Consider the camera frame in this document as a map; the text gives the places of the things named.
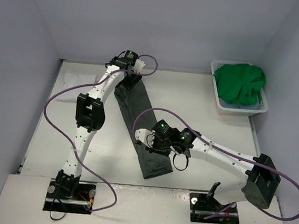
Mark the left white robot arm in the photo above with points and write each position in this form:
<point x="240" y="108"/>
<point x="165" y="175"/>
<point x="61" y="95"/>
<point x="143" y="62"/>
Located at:
<point x="90" y="117"/>

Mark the white t shirt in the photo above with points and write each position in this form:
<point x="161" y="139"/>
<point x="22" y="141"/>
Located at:
<point x="72" y="79"/>

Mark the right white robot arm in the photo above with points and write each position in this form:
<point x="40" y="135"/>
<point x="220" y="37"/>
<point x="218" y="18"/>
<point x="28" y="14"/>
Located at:
<point x="254" y="180"/>

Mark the light blue t shirt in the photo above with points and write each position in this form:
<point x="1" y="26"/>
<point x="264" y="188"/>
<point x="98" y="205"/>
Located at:
<point x="226" y="104"/>

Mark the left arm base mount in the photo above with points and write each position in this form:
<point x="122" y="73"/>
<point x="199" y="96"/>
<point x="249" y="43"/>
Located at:
<point x="80" y="203"/>

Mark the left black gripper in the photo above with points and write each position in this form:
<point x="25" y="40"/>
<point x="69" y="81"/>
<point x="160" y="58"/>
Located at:
<point x="131" y="79"/>

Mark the green t shirt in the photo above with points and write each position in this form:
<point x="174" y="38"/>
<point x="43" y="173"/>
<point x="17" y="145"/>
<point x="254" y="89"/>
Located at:
<point x="240" y="83"/>

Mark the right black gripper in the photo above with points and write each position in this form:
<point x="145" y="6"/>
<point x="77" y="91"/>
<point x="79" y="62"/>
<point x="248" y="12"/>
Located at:
<point x="154" y="144"/>

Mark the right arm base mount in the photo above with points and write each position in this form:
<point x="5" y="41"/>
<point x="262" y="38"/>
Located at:
<point x="205" y="209"/>

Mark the white laundry basket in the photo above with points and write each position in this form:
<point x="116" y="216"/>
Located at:
<point x="263" y="107"/>

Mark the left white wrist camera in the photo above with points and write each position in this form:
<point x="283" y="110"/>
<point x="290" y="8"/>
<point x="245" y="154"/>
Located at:
<point x="139" y="65"/>

